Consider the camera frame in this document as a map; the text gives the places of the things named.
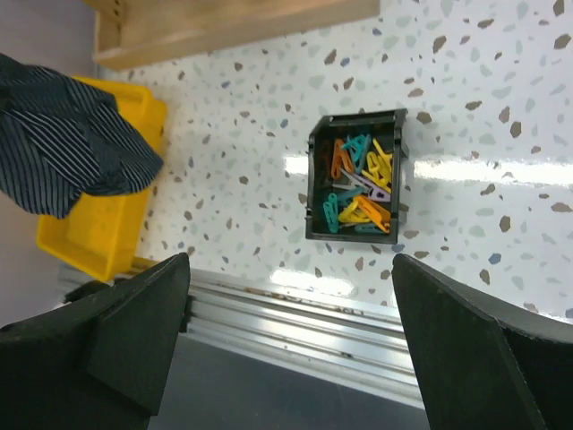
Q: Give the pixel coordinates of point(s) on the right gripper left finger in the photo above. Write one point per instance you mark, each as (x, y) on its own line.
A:
(102, 361)

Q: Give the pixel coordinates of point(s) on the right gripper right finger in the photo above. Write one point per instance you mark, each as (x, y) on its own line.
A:
(481, 362)

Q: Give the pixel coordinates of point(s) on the navy striped underwear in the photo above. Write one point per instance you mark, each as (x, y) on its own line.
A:
(62, 138)

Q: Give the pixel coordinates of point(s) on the wooden hanger rack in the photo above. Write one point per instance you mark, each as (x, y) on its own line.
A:
(130, 34)

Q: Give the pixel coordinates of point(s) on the yellow plastic tray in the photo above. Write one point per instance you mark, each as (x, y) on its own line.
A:
(99, 237)

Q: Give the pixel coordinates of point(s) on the black clip box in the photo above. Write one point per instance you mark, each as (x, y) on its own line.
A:
(354, 177)

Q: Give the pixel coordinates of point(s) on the aluminium rail frame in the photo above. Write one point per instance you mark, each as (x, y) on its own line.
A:
(284, 321)

